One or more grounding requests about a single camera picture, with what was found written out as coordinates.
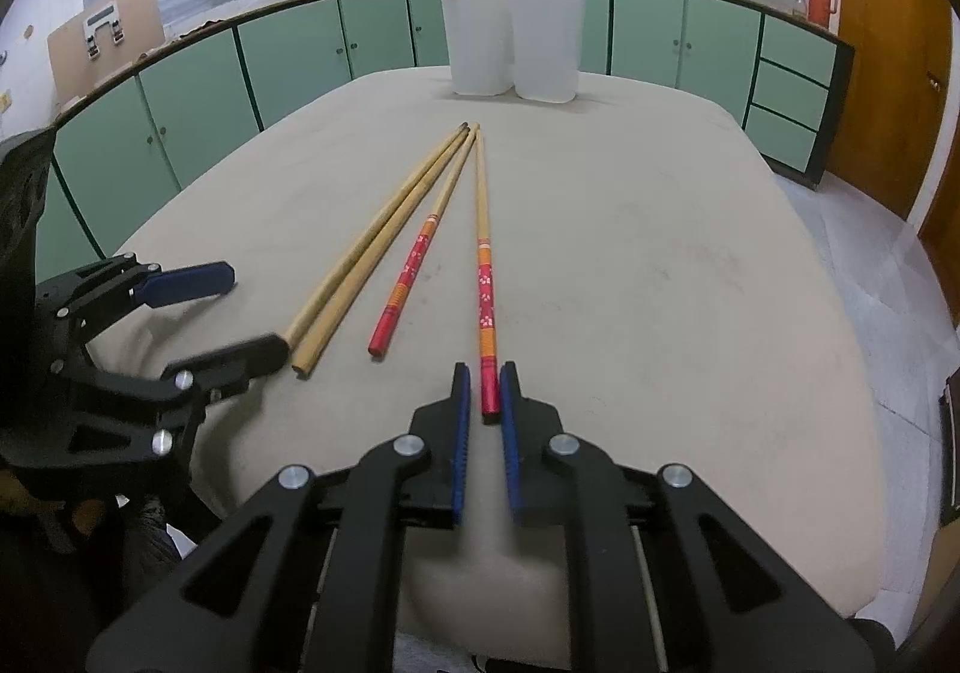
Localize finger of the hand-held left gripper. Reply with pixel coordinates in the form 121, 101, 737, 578
0, 334, 291, 471
34, 254, 236, 351

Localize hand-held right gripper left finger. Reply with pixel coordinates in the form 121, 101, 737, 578
86, 361, 473, 673

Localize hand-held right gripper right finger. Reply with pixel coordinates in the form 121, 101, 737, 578
499, 361, 878, 673

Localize bundle of chopsticks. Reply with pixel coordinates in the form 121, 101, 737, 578
292, 124, 475, 378

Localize plain wooden chopstick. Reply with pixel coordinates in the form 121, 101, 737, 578
285, 124, 467, 348

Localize red orange patterned chopstick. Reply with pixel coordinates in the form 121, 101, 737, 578
474, 131, 502, 417
367, 124, 481, 357

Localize white plastic utensil holder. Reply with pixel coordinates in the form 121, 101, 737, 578
439, 0, 587, 104

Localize person's left hand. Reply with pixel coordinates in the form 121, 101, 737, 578
0, 466, 110, 539

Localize cardboard box with water dispenser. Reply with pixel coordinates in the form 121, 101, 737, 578
46, 0, 164, 111

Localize beige tablecloth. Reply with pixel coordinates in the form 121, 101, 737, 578
97, 67, 905, 651

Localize green lower kitchen cabinets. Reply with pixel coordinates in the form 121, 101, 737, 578
0, 0, 856, 314

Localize white metal bracket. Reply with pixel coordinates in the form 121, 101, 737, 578
82, 2, 125, 55

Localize wooden door with handle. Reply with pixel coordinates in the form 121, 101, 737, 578
821, 0, 955, 216

